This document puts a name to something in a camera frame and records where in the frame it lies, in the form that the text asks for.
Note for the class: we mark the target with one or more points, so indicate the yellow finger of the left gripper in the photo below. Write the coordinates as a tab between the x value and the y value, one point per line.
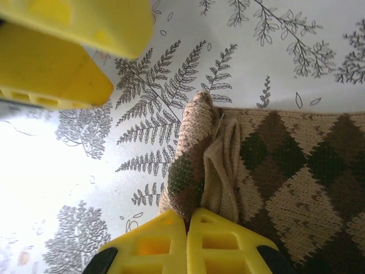
85	23
42	65

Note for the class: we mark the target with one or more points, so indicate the beige brown green argyle sock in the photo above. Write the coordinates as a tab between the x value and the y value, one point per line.
299	171

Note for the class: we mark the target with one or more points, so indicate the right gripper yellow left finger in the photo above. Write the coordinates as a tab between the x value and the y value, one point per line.
159	245

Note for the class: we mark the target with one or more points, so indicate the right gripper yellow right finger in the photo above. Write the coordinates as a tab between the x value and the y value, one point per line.
216	245

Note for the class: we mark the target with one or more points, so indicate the white fern print tablecloth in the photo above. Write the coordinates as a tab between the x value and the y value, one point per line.
199	57

